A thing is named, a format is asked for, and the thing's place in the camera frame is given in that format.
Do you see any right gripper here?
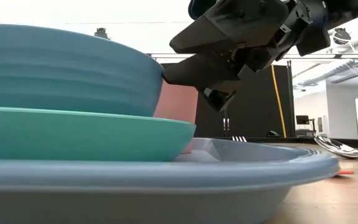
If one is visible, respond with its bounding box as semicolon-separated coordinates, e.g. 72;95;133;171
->
162;0;316;113

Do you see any pink cup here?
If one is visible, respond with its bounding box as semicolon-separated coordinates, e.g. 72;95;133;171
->
153;81;199;155

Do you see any spoon with orange handle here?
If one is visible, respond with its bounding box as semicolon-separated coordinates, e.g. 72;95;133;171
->
314;135;358;160

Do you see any blue plastic tray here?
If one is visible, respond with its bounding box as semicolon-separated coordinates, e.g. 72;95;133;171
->
0;138;341;224

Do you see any blue bowl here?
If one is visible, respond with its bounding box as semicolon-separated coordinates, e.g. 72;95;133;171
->
0;24;165;118

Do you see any teal plate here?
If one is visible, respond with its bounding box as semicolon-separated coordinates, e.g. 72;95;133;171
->
0;106;197;162

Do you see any black partition screen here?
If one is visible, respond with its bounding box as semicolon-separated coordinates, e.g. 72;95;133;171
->
160;63;295;139

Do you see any small black monitor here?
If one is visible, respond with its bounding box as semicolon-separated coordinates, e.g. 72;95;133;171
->
295;114;316;138

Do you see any black ceiling fixture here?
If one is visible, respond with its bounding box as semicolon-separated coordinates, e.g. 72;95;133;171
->
93;27;111;40
333;27;352;46

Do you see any horizontal light bar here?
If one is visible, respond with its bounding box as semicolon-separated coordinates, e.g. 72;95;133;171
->
149;53;358;60

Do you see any yellow cable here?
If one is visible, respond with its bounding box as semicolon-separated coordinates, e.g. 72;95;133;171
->
270;63;288;139

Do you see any black aluminium frame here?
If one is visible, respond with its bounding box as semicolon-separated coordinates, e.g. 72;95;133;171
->
216;136;358;150

